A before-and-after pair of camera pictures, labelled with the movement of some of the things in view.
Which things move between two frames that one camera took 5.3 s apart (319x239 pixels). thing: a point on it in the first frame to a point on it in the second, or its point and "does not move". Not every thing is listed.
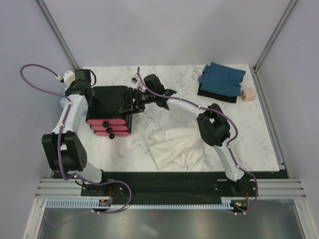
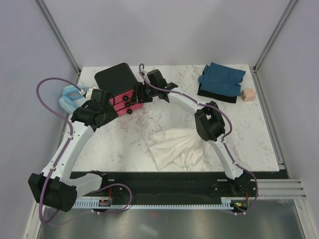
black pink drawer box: x=102 y=115 to x=119 y=81
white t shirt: x=185 y=146 does not move
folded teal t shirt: x=222 y=78 does not move
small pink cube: x=248 y=94 does not move
